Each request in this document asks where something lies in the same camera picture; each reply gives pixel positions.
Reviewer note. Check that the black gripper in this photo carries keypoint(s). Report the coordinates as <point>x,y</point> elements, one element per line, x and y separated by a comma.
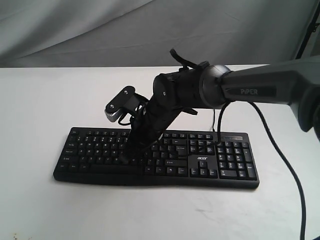
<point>146,129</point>

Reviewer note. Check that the grey black piper robot arm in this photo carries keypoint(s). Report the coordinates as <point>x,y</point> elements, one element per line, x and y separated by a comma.
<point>293,83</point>

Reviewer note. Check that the black acer keyboard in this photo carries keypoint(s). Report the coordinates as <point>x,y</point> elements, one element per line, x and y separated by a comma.
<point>180,158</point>

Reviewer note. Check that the grey backdrop cloth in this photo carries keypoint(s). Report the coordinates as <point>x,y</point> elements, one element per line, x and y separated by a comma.
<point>139,33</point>

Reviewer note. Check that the black tripod stand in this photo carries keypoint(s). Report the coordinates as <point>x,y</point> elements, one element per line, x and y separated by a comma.
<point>310,35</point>

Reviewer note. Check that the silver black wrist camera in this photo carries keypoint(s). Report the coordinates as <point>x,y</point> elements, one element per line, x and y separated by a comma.
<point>127,101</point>

